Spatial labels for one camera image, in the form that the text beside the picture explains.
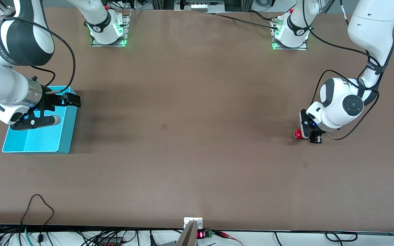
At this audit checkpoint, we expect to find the red beetle toy car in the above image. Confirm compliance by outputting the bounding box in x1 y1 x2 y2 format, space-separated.
293 129 320 141

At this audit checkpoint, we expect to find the blue plastic box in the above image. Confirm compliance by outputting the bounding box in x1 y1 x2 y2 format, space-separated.
2 85 80 154

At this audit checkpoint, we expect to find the silver lit equipment box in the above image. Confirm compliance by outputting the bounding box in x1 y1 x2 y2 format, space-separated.
175 0 225 12

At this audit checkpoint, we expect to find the black orange power strip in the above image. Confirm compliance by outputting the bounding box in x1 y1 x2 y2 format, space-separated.
96 237 124 246

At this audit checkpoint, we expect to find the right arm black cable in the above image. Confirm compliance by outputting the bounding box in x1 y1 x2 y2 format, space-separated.
12 18 76 94

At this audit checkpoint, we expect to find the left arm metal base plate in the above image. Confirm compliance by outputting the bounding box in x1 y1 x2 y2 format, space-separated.
272 15 308 51

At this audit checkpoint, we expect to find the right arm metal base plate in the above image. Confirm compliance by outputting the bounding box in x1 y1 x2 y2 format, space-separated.
91 10 131 47

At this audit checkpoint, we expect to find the black coiled cable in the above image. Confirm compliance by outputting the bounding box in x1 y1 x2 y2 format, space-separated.
325 232 358 242

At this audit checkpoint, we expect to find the aluminium profile corner bracket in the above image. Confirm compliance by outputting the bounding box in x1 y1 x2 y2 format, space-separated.
0 0 13 16

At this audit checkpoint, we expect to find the red clip cable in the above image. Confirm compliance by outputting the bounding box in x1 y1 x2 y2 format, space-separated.
214 232 244 246

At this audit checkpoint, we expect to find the black cable on table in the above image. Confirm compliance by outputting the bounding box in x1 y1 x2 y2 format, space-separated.
206 12 281 31

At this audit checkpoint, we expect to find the thin black looped cable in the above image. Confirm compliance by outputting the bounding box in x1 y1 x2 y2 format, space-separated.
20 194 54 246

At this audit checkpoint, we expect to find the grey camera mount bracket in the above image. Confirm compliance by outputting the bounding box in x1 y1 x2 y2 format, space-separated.
176 218 203 246

